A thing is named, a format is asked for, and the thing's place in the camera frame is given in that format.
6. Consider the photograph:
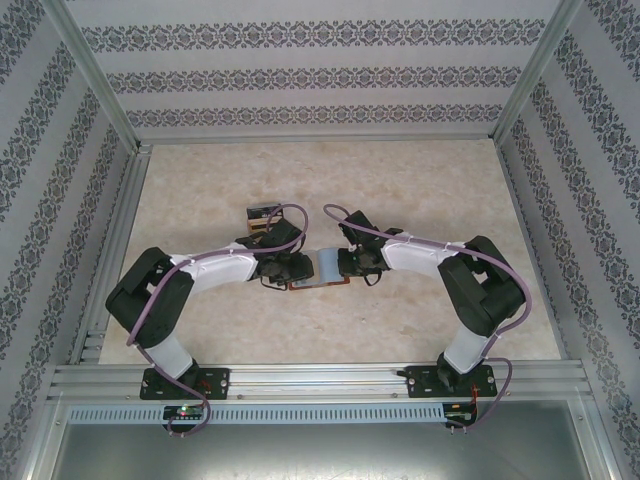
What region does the brown leather card holder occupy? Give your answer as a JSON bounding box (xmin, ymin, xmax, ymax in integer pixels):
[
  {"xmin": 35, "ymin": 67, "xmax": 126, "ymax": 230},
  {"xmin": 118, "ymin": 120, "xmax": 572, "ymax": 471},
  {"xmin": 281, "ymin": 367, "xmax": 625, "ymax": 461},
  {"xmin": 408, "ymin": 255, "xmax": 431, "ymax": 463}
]
[{"xmin": 288, "ymin": 248, "xmax": 351, "ymax": 293}]

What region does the clear acrylic card stand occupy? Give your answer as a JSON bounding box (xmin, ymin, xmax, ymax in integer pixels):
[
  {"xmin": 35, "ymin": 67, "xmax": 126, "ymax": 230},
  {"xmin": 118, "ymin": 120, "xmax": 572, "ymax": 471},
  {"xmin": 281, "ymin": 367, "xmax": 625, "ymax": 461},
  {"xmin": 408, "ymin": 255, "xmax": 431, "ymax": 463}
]
[{"xmin": 245, "ymin": 201, "xmax": 284, "ymax": 236}]

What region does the left circuit board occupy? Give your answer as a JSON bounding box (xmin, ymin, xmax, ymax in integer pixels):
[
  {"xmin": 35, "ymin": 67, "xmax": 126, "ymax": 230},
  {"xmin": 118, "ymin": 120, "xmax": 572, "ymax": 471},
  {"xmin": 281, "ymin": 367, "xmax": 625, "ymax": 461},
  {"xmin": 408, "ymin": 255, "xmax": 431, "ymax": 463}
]
[{"xmin": 163, "ymin": 405, "xmax": 206, "ymax": 420}]

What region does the circuit board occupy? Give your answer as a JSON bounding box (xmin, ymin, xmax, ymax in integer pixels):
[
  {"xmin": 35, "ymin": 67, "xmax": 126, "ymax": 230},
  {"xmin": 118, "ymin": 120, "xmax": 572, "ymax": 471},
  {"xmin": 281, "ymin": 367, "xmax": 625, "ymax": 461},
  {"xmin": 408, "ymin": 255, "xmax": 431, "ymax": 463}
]
[
  {"xmin": 163, "ymin": 405, "xmax": 206, "ymax": 420},
  {"xmin": 444, "ymin": 403, "xmax": 479, "ymax": 424}
]

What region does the right circuit board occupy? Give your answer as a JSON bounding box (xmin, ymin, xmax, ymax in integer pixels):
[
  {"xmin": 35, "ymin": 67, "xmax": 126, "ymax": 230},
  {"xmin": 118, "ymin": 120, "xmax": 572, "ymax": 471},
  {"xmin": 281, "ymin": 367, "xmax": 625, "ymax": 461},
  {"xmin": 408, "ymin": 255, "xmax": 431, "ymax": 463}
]
[{"xmin": 444, "ymin": 403, "xmax": 479, "ymax": 424}]

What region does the grey metal shelf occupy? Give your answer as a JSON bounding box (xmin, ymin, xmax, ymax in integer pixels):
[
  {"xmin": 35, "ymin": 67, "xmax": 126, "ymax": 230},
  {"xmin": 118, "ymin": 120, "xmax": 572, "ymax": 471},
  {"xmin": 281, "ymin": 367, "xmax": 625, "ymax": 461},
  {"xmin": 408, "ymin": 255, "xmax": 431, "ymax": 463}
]
[{"xmin": 47, "ymin": 423, "xmax": 604, "ymax": 480}]

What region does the aluminium mounting rail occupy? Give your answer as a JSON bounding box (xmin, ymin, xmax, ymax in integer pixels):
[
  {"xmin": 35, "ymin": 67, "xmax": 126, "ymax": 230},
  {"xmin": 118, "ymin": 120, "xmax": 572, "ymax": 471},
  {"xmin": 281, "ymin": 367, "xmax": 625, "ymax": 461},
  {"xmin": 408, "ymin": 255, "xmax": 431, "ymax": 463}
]
[{"xmin": 47, "ymin": 362, "xmax": 594, "ymax": 404}]

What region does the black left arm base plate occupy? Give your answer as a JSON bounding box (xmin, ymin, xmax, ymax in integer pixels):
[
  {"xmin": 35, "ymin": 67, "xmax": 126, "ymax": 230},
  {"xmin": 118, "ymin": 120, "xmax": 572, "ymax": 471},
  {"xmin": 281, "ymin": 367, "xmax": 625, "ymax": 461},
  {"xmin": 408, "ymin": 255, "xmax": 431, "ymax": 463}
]
[{"xmin": 139, "ymin": 367, "xmax": 232, "ymax": 401}]

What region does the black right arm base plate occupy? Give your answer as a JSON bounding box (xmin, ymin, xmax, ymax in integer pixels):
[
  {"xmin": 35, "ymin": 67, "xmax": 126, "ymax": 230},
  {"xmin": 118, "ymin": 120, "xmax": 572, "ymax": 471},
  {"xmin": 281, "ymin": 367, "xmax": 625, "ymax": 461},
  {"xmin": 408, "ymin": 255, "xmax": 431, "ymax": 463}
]
[{"xmin": 405, "ymin": 364, "xmax": 499, "ymax": 400}]

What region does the grey slotted cable duct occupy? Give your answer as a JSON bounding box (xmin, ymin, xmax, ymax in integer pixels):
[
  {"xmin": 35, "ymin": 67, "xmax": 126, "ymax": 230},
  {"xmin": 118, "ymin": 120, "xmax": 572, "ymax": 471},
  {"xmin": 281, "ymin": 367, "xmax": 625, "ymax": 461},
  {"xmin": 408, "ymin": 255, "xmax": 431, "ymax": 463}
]
[{"xmin": 67, "ymin": 403, "xmax": 446, "ymax": 425}]

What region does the aluminium side rail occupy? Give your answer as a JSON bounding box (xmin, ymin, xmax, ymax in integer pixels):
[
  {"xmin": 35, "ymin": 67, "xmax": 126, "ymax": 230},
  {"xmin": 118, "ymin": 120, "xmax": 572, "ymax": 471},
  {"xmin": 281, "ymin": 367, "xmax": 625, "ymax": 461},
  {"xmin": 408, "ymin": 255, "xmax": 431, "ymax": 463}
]
[{"xmin": 68, "ymin": 149, "xmax": 151, "ymax": 366}]

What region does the aluminium frame post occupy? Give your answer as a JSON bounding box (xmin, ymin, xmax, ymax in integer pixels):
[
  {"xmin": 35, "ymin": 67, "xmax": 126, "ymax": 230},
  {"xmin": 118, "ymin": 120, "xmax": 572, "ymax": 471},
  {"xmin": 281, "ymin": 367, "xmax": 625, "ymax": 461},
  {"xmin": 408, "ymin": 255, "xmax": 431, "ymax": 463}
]
[
  {"xmin": 38, "ymin": 0, "xmax": 154, "ymax": 154},
  {"xmin": 492, "ymin": 0, "xmax": 584, "ymax": 144}
]

